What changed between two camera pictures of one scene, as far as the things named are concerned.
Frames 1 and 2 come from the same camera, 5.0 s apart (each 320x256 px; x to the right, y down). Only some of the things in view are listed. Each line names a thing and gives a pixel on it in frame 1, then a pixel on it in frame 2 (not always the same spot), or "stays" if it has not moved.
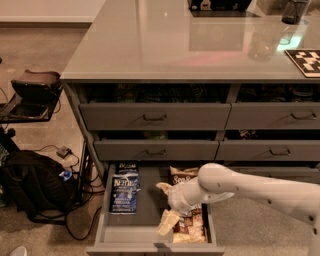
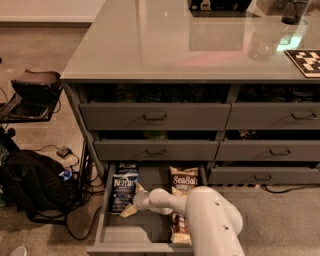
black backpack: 33,185 stays
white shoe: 19,251 stays
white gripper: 177,199 → 140,200
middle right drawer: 268,150 stays
